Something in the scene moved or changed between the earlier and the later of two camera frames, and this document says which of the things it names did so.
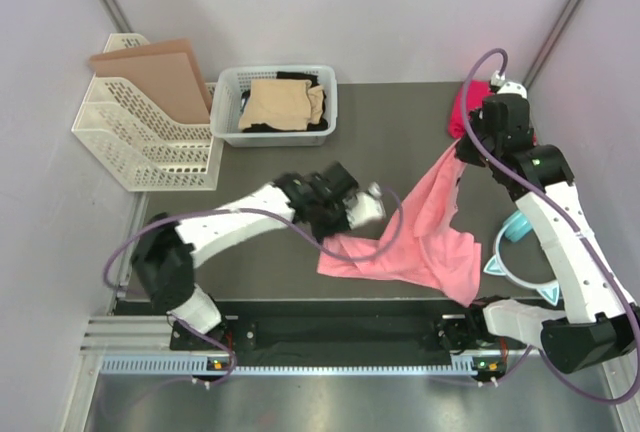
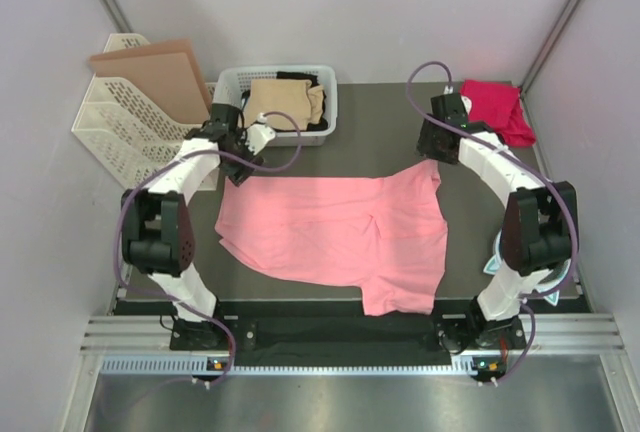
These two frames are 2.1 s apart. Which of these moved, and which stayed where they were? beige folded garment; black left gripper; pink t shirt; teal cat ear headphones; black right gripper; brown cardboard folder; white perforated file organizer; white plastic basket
Moved: black right gripper; pink t shirt; black left gripper
Stayed: brown cardboard folder; white plastic basket; beige folded garment; teal cat ear headphones; white perforated file organizer
